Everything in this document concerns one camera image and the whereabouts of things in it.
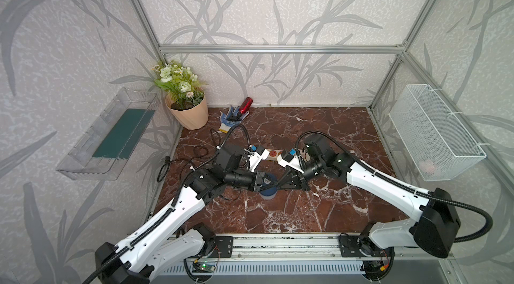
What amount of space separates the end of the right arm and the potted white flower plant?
2.01 ft

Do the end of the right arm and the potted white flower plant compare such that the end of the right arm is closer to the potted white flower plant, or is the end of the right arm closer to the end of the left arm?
the end of the left arm

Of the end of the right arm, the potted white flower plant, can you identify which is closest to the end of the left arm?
the end of the right arm

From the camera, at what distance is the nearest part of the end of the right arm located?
23.8 inches

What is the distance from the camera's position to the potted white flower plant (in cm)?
93
